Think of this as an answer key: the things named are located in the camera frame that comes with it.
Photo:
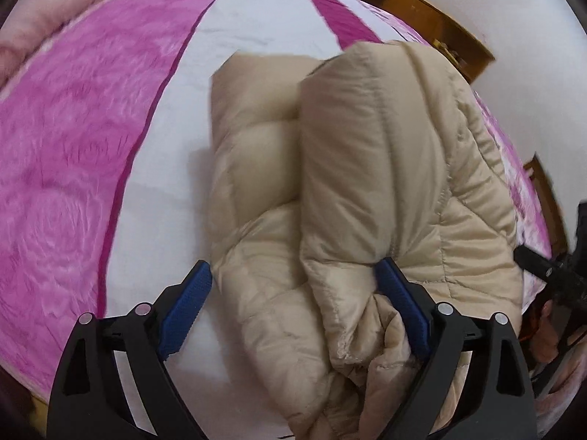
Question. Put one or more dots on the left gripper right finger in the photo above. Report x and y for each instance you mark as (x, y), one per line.
(472, 382)

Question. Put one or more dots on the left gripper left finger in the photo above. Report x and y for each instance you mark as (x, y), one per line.
(87, 400)

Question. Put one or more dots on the beige puffer jacket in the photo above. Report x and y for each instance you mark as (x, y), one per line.
(321, 169)

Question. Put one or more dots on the person right hand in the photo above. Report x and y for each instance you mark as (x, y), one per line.
(543, 345)

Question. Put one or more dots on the pink and white bedspread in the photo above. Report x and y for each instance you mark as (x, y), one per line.
(72, 120)

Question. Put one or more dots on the pink rolled quilt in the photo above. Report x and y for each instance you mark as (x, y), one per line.
(29, 24)

